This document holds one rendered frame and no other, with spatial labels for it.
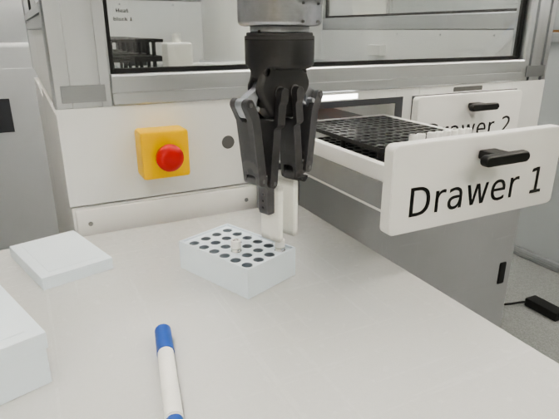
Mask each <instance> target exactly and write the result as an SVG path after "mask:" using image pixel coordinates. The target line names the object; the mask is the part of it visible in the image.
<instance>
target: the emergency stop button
mask: <svg viewBox="0 0 559 419"><path fill-rule="evenodd" d="M183 161H184V155H183V152H182V150H181V149H180V148H179V147H178V146H176V145H172V144H167V145H163V146H162V147H161V148H160V149H159V150H158V151H157V152H156V163H157V164H158V166H159V167H160V168H161V169H163V170H164V171H168V172H172V171H175V170H178V169H179V168H180V167H181V166H182V164H183Z"/></svg>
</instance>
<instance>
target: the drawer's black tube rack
mask: <svg viewBox="0 0 559 419"><path fill-rule="evenodd" d="M316 131H317V132H319V133H322V134H325V135H327V137H319V138H317V139H319V140H323V141H326V142H328V143H330V144H333V145H337V146H340V147H342V148H345V149H347V150H351V151H353V152H356V153H359V154H361V155H365V156H367V157H370V158H373V159H375V160H379V161H382V162H384V157H385V152H384V153H378V152H376V151H374V150H372V145H386V144H390V143H395V142H402V141H408V138H409V134H417V133H425V134H426V137H425V139H427V133H428V132H429V131H433V132H435V131H443V129H439V128H436V127H432V126H426V125H422V124H418V123H414V122H411V121H404V120H400V119H396V118H392V117H389V116H369V117H359V118H350V119H340V120H331V121H317V126H316Z"/></svg>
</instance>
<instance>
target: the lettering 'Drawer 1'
mask: <svg viewBox="0 0 559 419"><path fill-rule="evenodd" d="M540 168H541V166H539V167H537V168H534V169H533V171H532V172H534V171H537V175H536V180H535V185H534V190H530V191H529V194H530V193H534V192H538V191H540V189H537V182H538V177H539V172H540ZM519 179H520V176H517V177H515V178H511V182H510V188H509V193H508V198H509V197H511V193H512V185H513V183H514V181H515V180H519ZM499 182H502V188H497V189H494V188H495V186H496V184H497V183H499ZM488 184H489V182H487V183H486V185H485V188H484V191H483V193H482V196H481V184H477V186H476V189H475V191H474V194H473V197H472V190H471V185H469V186H468V197H469V205H473V202H474V200H475V197H476V193H477V189H478V198H479V204H480V203H482V202H483V199H484V196H485V194H486V191H487V187H488ZM505 187H506V183H505V181H504V180H497V181H496V182H495V183H494V184H493V186H492V190H491V197H492V199H493V200H500V199H502V198H503V195H502V196H500V197H497V198H496V197H495V196H494V191H499V190H505ZM417 190H423V191H425V192H426V195H427V201H426V204H425V207H424V208H423V210H421V211H420V212H417V213H413V199H414V191H417ZM454 190H458V191H459V195H454V196H452V197H451V198H450V199H449V200H448V208H449V209H450V210H453V209H455V208H457V207H458V208H459V207H461V203H462V197H463V191H462V189H461V188H460V187H455V188H452V189H450V193H451V192H453V191H454ZM444 192H445V193H446V192H447V189H445V190H441V191H440V193H439V191H436V199H435V206H434V212H438V199H439V196H440V194H441V193H444ZM455 198H459V200H458V203H457V204H456V205H454V206H451V205H450V204H451V200H452V199H455ZM429 202H430V192H429V190H428V189H427V188H425V187H417V188H412V189H411V196H410V206H409V215H408V217H414V216H418V215H421V214H423V213H424V212H425V211H426V210H427V208H428V206H429Z"/></svg>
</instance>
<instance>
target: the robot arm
mask: <svg viewBox="0 0 559 419"><path fill-rule="evenodd" d="M237 21H238V24H239V25H240V26H243V27H250V32H247V33H246V36H245V65H246V66H247V67H248V68H249V69H250V80H249V83H248V91H247V92H246V93H245V94H244V95H243V96H242V97H241V98H232V99H231V100H230V108H231V110H232V112H233V114H234V116H235V119H236V124H237V131H238V137H239V143H240V155H241V162H242V168H243V175H244V180H245V183H249V184H252V185H257V186H258V189H259V211H260V213H261V236H262V237H264V238H267V239H270V240H273V241H275V242H278V243H280V242H282V241H283V233H285V234H289V235H292V236H295V235H297V229H298V203H299V181H306V180H307V178H308V176H307V175H303V173H305V172H310V171H311V170H312V164H313V157H314V143H315V135H316V126H317V119H318V111H319V106H320V103H321V101H322V98H323V92H322V91H321V90H315V89H313V88H312V87H311V86H309V79H308V77H307V71H306V69H308V68H311V67H312V66H313V65H314V36H313V33H312V32H309V27H317V26H319V25H320V24H321V22H322V0H237ZM270 119H273V120H270ZM302 159H303V160H304V161H302ZM279 161H280V165H281V174H282V176H283V177H282V176H279V177H278V174H279ZM267 176H268V177H267Z"/></svg>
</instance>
